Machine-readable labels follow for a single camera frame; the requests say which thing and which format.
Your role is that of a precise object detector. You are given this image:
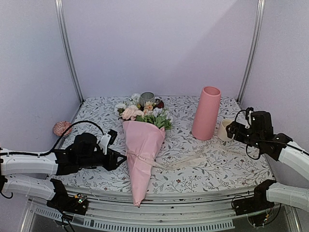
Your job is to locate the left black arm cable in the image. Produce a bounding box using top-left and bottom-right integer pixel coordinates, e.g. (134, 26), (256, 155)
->
(0, 120), (106, 157)

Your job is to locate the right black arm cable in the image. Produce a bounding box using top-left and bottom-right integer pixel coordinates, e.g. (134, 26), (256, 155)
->
(235, 108), (263, 160)

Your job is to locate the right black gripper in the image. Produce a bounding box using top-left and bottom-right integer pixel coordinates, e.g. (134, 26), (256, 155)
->
(226, 121), (264, 149)

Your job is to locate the cream printed ribbon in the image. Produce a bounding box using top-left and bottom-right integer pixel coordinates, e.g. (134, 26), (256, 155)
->
(125, 143), (261, 171)

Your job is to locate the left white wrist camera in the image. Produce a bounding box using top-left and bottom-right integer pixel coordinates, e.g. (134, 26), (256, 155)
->
(98, 130), (118, 155)

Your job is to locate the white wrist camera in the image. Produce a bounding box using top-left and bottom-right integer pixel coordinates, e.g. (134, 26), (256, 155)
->
(245, 107), (254, 129)
(98, 130), (118, 155)

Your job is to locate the floral patterned table mat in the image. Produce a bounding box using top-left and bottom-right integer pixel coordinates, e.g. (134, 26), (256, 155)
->
(63, 96), (273, 194)

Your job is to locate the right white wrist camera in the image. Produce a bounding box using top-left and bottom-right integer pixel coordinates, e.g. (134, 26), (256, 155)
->
(245, 107), (254, 129)

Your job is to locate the striped grey ceramic cup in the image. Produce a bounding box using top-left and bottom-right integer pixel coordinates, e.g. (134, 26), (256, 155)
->
(140, 92), (156, 107)

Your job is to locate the left aluminium frame post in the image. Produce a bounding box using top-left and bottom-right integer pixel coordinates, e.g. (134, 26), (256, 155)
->
(55, 0), (84, 104)

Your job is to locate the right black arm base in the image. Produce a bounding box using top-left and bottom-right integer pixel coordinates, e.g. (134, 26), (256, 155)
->
(231, 195), (275, 228)

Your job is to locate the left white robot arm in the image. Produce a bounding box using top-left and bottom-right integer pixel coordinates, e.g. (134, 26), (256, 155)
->
(0, 130), (126, 210)

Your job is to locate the tall pink vase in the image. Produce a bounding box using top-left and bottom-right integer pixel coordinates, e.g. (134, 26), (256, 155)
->
(192, 86), (221, 141)

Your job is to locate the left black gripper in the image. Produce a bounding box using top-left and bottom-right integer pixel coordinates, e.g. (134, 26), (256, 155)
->
(78, 148), (127, 171)

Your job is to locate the right aluminium frame post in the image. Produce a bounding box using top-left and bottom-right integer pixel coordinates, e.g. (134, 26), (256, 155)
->
(237, 0), (266, 105)

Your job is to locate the aluminium frame post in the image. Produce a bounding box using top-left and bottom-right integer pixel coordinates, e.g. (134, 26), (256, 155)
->
(237, 0), (266, 105)
(55, 0), (84, 104)

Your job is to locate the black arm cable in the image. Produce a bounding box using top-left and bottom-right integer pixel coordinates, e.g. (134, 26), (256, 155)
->
(0, 120), (106, 157)
(235, 108), (263, 160)

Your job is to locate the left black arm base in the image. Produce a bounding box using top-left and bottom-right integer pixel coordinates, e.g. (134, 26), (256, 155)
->
(46, 179), (89, 216)

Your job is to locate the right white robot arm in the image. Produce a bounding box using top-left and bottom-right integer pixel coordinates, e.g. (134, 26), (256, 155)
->
(226, 107), (309, 216)

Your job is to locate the pink patterned ball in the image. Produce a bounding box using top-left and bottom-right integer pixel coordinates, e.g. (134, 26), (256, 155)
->
(53, 121), (71, 137)

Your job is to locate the pink flower bouquet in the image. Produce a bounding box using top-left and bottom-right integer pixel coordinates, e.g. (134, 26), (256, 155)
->
(115, 93), (172, 207)

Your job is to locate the cream ceramic mug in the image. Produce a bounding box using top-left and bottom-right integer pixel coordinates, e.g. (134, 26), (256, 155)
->
(217, 119), (233, 142)

